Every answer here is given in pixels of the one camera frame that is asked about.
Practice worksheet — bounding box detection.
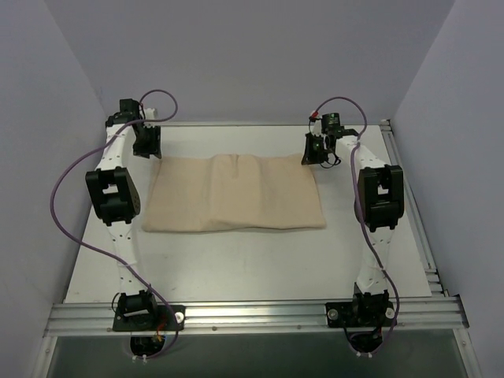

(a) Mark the beige surgical wrap cloth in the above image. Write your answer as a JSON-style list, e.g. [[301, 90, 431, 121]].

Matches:
[[143, 154, 326, 232]]

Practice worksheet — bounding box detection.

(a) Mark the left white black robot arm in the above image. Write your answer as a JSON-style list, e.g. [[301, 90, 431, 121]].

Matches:
[[85, 98, 161, 330]]

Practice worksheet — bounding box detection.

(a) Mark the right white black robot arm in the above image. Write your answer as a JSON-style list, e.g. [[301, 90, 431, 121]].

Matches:
[[302, 111, 405, 325]]

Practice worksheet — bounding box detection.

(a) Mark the right thin black cable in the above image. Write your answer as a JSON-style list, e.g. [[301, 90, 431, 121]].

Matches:
[[318, 133, 342, 169]]

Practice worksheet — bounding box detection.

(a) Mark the back aluminium rail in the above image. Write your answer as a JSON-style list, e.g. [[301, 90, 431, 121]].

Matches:
[[110, 118, 391, 128]]

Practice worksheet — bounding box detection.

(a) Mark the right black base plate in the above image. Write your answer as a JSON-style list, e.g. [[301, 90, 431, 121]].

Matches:
[[325, 301, 395, 328]]

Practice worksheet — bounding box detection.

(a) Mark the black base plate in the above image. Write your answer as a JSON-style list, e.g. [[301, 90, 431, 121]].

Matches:
[[325, 301, 395, 328], [112, 305, 186, 332]]

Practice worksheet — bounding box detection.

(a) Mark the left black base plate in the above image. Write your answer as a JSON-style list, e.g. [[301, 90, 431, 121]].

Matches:
[[112, 305, 186, 332]]

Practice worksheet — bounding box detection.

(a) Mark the right aluminium side rail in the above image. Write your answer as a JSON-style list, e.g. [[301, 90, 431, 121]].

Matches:
[[380, 120, 448, 297]]

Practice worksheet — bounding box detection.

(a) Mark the front aluminium rail frame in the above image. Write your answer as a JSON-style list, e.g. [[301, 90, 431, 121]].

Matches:
[[44, 295, 469, 337]]

